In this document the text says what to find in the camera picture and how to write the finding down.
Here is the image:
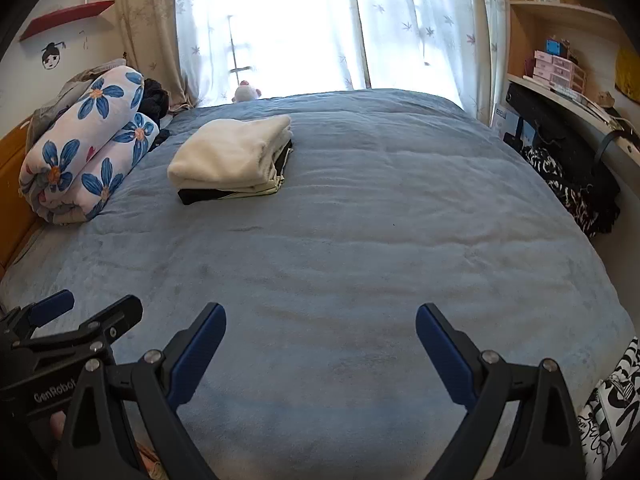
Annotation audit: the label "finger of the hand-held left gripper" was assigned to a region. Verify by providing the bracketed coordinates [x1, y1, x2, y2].
[0, 289, 76, 341]
[12, 295, 144, 361]

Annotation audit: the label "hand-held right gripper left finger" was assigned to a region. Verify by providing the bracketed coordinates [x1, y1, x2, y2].
[57, 302, 227, 480]

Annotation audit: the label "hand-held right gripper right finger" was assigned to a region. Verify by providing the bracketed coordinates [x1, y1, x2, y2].
[416, 303, 586, 480]

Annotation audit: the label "cream fluffy cardigan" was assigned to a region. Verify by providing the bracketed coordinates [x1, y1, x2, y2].
[167, 114, 293, 195]

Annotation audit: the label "dark clothes pile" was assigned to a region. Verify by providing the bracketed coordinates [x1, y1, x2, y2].
[140, 78, 171, 148]

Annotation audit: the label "wooden headboard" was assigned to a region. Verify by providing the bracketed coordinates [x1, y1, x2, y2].
[0, 115, 43, 266]

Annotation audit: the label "yellow and black folded garment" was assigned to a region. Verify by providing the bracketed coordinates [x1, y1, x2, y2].
[178, 140, 293, 206]

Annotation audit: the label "rolled blue floral blanket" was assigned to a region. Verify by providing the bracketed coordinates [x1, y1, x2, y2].
[19, 65, 160, 225]

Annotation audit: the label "blue bed blanket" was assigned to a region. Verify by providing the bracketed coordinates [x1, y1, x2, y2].
[0, 89, 636, 480]

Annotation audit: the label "person's black and white pants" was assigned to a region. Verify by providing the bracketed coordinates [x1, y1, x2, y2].
[575, 337, 640, 480]

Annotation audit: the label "grey cloth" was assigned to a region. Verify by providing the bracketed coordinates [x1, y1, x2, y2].
[25, 57, 128, 141]

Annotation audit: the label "black and white patterned cloth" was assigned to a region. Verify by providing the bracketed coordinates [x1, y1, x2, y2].
[522, 147, 601, 233]

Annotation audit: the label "white box with blue print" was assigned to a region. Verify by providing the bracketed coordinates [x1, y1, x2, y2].
[492, 102, 523, 138]

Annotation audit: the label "black hanging bag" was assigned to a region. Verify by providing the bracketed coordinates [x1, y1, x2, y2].
[505, 82, 621, 233]

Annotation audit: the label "white plush toy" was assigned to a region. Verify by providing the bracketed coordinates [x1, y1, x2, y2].
[234, 80, 263, 104]

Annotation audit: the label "window railing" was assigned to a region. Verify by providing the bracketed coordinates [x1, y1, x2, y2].
[227, 15, 253, 76]

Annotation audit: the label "curved wooden desk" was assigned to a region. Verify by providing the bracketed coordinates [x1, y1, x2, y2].
[505, 72, 640, 171]

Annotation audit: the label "beige curtain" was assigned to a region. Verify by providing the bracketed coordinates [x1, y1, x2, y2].
[112, 0, 198, 108]

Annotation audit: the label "pink drawer boxes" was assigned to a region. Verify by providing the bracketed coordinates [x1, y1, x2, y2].
[524, 50, 586, 93]

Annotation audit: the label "white sheer curtain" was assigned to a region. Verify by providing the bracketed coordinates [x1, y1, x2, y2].
[175, 0, 371, 106]
[352, 0, 506, 126]

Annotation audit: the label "yellow cloth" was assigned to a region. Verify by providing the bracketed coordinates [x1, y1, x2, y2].
[615, 47, 640, 96]

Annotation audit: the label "wooden bookshelf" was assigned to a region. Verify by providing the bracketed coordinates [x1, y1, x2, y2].
[502, 0, 640, 91]

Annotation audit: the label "face wall sticker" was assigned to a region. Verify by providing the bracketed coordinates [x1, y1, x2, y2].
[41, 41, 67, 71]

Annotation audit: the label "black strap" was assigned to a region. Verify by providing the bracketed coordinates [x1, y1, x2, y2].
[597, 127, 640, 166]

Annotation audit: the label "red wall shelf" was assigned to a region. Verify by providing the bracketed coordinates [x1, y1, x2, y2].
[19, 0, 116, 42]

